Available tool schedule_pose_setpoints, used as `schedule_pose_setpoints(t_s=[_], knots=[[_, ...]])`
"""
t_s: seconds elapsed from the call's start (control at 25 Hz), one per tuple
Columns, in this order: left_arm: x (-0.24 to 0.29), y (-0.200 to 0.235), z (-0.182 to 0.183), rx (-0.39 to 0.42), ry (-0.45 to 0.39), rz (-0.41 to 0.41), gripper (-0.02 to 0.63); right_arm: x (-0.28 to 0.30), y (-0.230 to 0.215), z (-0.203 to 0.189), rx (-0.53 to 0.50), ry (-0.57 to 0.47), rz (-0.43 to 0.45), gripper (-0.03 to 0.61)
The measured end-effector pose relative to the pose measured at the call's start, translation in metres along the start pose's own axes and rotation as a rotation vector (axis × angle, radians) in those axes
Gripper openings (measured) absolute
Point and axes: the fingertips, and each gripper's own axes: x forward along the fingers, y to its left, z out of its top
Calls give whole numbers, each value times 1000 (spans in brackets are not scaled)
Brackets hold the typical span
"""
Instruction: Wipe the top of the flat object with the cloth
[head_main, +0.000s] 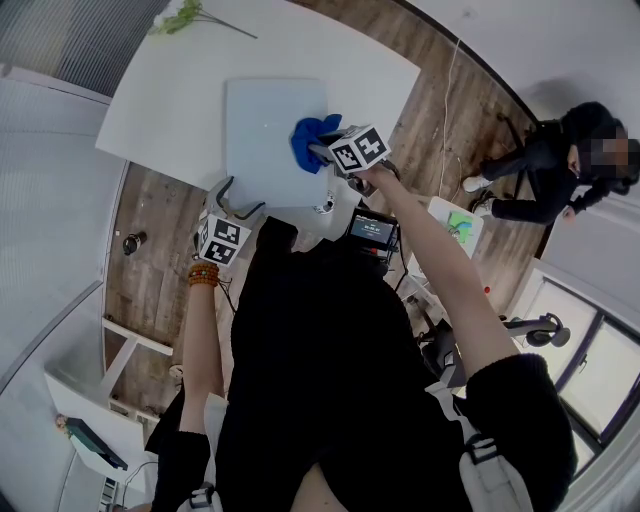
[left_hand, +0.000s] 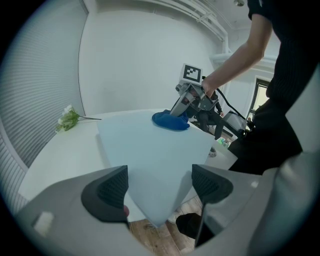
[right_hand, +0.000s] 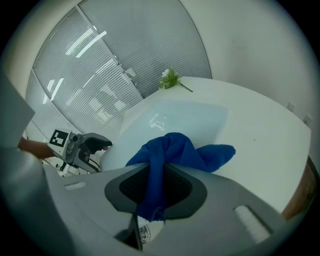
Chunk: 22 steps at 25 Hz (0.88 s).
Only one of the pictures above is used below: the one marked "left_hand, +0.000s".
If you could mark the white ceiling pipes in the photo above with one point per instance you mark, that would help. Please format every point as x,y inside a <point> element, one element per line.
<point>226,42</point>

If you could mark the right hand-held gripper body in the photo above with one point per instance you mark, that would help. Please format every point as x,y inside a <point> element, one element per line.
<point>192,73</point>

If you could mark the small grey round object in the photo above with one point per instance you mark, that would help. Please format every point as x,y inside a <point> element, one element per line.
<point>212,152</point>

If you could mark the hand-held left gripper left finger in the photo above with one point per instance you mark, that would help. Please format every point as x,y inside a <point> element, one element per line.
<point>62,200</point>

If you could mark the light blue board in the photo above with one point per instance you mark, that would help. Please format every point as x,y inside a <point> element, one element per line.
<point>150,160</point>

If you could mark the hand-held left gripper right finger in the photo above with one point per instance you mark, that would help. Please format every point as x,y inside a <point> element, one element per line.
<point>240,200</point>

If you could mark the artificial white flower sprig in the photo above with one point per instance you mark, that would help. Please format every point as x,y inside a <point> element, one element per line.
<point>68,118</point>

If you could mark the person's black clothing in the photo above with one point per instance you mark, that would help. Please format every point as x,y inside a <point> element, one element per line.
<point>287,100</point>

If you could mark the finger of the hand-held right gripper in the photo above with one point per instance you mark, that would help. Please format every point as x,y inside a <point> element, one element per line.
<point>178,108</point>

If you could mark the dark framed window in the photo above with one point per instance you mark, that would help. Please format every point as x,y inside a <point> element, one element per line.
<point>260,92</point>

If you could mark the person's right hand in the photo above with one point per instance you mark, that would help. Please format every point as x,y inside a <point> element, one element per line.
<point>208,85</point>

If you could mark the blue cloth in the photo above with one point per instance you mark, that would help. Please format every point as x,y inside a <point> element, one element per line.
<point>170,121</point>

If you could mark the person's right forearm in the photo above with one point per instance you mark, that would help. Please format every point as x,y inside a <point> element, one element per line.
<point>232,67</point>

